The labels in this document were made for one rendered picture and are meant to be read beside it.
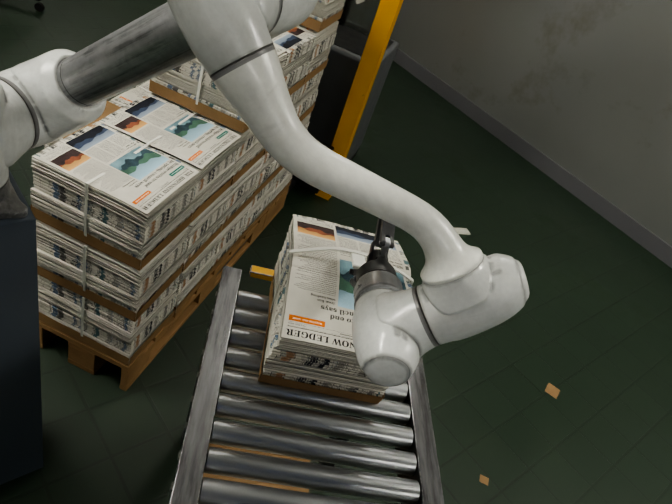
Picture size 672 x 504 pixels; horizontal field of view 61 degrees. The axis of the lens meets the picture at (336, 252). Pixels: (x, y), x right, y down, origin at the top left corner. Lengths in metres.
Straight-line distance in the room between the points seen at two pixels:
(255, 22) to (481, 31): 4.53
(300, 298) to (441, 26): 4.57
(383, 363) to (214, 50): 0.50
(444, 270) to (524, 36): 4.27
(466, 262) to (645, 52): 3.85
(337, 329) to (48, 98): 0.72
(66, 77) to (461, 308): 0.85
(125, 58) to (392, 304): 0.64
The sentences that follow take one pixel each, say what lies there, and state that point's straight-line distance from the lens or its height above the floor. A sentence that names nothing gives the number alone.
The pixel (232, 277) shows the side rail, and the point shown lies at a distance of 1.53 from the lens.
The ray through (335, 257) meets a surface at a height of 1.06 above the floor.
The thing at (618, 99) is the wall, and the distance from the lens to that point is 4.69.
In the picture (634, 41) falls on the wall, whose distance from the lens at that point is 4.67.
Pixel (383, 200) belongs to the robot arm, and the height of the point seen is 1.41.
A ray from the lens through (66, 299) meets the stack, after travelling 2.10.
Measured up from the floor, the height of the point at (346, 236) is 1.03.
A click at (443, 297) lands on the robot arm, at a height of 1.32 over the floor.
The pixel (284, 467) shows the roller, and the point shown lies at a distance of 1.23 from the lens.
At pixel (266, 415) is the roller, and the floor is 0.79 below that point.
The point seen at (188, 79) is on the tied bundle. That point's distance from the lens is 2.11.
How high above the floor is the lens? 1.84
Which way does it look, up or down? 37 degrees down
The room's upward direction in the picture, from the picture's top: 22 degrees clockwise
